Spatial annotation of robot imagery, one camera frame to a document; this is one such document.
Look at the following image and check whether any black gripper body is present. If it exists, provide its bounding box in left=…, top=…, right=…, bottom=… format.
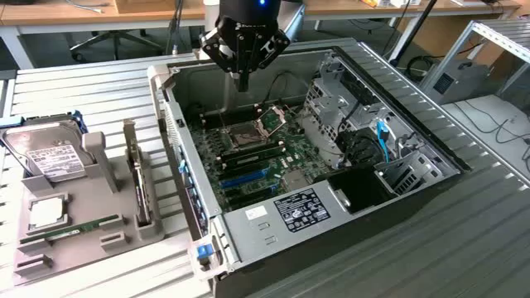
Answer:
left=218, top=0, right=284, bottom=42

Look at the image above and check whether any Nvidia graphics card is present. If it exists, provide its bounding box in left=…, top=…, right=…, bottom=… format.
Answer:
left=123, top=119, right=161, bottom=227

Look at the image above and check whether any open black PC case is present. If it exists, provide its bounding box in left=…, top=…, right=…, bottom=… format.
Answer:
left=147, top=37, right=474, bottom=298

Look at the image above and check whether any cardboard box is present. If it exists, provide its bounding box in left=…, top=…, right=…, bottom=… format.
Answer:
left=115, top=0, right=183, bottom=14

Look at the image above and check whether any silver perforated drive cage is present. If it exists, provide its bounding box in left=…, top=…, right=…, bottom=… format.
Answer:
left=301, top=51, right=394, bottom=168

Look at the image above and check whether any metal socket cover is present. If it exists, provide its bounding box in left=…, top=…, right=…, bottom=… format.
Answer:
left=254, top=105, right=289, bottom=133

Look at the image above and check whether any office chair base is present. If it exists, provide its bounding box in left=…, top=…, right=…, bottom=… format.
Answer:
left=69, top=29, right=163, bottom=62

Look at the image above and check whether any CPU socket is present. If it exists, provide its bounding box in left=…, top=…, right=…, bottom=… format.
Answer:
left=226, top=122, right=270, bottom=153

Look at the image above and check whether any green motherboard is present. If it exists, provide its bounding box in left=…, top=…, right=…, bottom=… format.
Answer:
left=186, top=104, right=333, bottom=210

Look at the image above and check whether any black slanted pole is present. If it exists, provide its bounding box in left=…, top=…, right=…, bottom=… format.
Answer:
left=388, top=0, right=440, bottom=66

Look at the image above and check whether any dark RAM stick with label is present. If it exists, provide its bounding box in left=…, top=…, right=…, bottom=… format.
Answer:
left=223, top=148, right=288, bottom=168

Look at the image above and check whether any blue disk caddy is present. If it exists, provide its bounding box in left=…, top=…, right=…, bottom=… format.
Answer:
left=0, top=110, right=89, bottom=147

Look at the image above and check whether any black expansion slot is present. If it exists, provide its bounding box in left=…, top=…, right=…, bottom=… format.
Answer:
left=218, top=164, right=266, bottom=181
left=226, top=187, right=277, bottom=207

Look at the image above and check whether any grey chipset heatsink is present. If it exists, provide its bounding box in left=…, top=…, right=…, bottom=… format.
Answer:
left=281, top=172, right=313, bottom=191

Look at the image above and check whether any grey control box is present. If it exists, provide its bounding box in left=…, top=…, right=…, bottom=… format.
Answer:
left=422, top=58, right=492, bottom=105

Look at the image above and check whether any silver hard disk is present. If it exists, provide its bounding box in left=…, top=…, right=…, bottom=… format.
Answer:
left=2, top=122, right=91, bottom=183

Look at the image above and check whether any silver disk bay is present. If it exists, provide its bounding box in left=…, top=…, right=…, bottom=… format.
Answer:
left=374, top=151, right=437, bottom=197

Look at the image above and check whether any silver power supply with label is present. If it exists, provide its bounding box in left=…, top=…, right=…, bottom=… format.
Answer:
left=213, top=181, right=353, bottom=274

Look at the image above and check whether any grey parts rack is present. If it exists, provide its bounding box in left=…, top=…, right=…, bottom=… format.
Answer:
left=13, top=130, right=167, bottom=286

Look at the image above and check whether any green RAM stick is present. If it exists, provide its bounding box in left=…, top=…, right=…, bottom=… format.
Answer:
left=19, top=215, right=111, bottom=245

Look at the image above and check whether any blue case release latch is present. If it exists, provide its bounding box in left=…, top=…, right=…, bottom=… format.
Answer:
left=194, top=244, right=215, bottom=259

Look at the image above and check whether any silver CPU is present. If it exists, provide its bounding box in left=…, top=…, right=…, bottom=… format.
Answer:
left=30, top=198, right=67, bottom=230

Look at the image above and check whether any thin black hanging cable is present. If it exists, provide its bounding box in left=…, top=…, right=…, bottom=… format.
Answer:
left=167, top=0, right=186, bottom=55

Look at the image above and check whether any black looped wire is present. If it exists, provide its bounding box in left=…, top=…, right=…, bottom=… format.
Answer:
left=265, top=73, right=292, bottom=103

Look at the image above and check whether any grey cable with plug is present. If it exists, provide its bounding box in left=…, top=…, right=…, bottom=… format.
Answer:
left=66, top=0, right=111, bottom=14

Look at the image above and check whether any black coiled cable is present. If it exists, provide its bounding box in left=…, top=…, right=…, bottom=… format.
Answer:
left=405, top=55, right=437, bottom=79

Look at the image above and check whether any wooden desk with white frame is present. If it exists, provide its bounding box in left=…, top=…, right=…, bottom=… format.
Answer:
left=0, top=0, right=207, bottom=70
left=305, top=0, right=523, bottom=60

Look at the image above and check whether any black wire bundle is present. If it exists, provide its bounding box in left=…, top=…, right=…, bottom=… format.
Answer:
left=336, top=89, right=389, bottom=170

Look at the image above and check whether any blue wire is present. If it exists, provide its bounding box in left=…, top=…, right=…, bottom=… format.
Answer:
left=376, top=120, right=393, bottom=164

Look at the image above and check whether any aluminium frame slatted table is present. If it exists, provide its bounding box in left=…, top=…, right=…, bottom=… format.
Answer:
left=418, top=18, right=530, bottom=94

